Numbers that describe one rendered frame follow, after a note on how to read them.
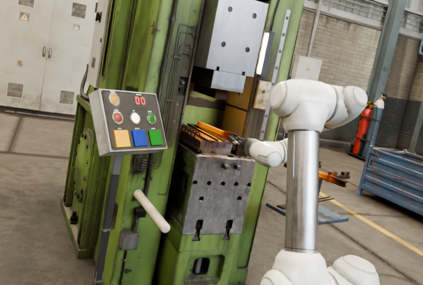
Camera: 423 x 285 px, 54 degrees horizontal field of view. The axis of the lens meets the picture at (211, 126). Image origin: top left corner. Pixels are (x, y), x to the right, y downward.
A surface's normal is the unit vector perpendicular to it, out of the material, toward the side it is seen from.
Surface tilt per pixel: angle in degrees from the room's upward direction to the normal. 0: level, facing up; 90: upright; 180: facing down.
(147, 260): 90
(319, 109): 76
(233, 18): 90
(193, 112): 90
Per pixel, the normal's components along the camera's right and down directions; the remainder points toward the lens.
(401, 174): -0.87, -0.11
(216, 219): 0.44, 0.22
